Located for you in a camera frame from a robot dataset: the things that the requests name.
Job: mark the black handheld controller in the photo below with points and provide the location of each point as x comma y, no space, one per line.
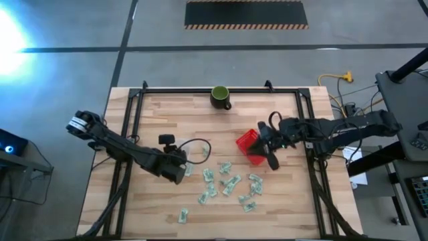
419,142

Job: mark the pale green printed packet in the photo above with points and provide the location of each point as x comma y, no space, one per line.
234,180
259,190
253,189
225,167
189,169
203,197
183,215
205,150
208,175
212,189
249,207
228,190
244,199
255,178

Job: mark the black box with blue light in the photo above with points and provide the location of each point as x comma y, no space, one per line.
10,144

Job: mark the dark mug with green interior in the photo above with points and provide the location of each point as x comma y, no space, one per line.
219,97

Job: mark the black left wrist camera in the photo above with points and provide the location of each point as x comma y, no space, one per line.
166,140

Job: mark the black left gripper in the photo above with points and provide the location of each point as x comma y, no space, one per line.
167,167

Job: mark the black keyboard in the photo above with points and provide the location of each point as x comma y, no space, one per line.
420,195

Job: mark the black aluminium table frame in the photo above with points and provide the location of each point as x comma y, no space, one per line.
220,90

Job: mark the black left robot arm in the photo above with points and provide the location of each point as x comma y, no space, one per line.
110,140

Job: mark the black support bar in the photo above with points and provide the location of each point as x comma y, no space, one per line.
374,160

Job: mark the white paper sheet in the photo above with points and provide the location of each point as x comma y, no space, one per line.
356,157

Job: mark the black hazard-striped floor mat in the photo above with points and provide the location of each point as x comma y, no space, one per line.
245,13

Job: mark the grey side table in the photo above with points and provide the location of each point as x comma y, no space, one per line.
401,110

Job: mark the dark side stand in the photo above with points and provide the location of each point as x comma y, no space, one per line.
23,165

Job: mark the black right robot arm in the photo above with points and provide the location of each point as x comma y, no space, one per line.
334,132

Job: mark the black round pole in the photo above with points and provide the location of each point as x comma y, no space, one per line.
409,65

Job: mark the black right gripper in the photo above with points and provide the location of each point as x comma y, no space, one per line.
272,139

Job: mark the red plastic mesh basket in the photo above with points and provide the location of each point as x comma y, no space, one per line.
245,142

